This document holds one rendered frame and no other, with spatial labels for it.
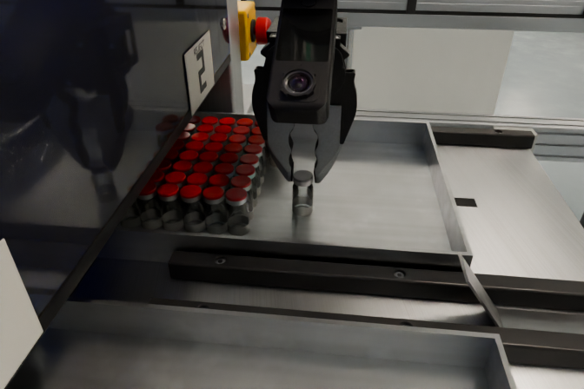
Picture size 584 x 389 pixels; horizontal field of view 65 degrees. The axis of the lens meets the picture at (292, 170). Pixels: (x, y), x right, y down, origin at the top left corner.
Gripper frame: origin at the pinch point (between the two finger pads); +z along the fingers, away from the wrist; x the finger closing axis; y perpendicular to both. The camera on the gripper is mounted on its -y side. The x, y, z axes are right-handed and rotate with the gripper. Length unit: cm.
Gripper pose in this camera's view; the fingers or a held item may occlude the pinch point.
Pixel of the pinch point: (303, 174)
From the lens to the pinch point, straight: 46.5
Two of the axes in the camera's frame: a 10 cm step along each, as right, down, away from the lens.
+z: 0.0, 8.5, 5.2
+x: -9.9, -0.6, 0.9
